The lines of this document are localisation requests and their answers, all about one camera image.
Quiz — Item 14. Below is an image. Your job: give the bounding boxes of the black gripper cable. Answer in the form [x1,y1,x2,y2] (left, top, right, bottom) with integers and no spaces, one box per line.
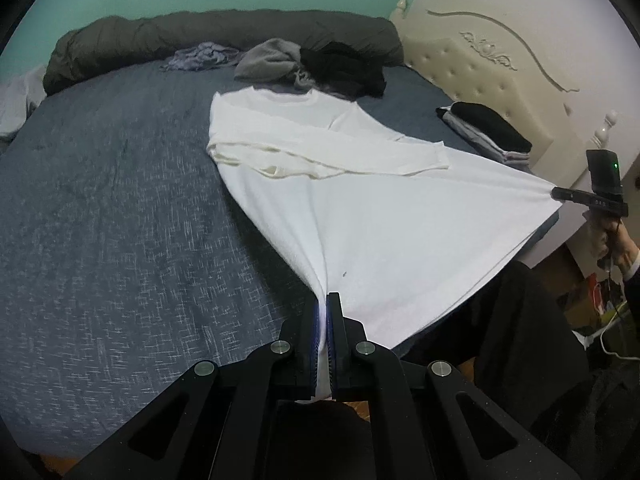
[605,267,633,331]

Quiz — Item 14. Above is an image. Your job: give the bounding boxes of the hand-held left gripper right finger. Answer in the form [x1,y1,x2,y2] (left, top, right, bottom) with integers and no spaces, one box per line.
[326,291,581,480]

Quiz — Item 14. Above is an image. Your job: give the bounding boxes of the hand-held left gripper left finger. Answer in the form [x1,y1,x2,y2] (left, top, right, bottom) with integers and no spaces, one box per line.
[62,292,328,480]

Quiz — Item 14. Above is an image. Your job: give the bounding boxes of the cream tufted headboard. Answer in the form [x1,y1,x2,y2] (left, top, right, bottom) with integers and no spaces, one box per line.
[390,0,640,196]

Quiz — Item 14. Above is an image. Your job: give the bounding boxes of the grey sweater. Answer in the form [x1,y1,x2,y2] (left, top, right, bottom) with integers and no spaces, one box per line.
[233,37,321,91]

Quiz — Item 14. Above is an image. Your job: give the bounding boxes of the white long-sleeve shirt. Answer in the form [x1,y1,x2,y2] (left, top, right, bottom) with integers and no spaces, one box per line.
[206,86,565,403]

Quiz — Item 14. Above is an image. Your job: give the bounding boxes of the black folded garment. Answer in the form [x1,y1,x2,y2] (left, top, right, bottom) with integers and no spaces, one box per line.
[450,101,533,153]

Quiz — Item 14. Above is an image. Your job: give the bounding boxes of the grey white folded garment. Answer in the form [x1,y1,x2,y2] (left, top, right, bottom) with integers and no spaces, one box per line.
[436,105,531,163]

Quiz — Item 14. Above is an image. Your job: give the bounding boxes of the dark grey rolled duvet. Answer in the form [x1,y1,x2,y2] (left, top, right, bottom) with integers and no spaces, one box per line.
[42,8,405,96]

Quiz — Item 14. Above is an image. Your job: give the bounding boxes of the purple-blue crumpled garment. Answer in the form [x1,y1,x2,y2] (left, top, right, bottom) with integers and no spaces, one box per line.
[160,41,241,72]

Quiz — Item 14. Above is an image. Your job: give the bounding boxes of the light grey pillow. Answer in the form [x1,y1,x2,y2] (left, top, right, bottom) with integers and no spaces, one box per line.
[0,65,48,143]

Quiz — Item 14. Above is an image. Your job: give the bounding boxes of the person's right hand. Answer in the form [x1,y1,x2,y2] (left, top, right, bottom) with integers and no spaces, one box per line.
[588,214,640,274]

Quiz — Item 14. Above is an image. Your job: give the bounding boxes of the person's right forearm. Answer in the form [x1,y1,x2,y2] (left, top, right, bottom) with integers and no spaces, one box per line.
[620,250,640,293]

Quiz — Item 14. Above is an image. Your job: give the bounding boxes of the black crumpled garment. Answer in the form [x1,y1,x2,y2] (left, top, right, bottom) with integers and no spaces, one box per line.
[300,41,388,100]

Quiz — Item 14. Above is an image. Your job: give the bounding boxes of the person's dark trousers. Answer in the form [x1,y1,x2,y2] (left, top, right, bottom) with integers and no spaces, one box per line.
[275,260,640,480]

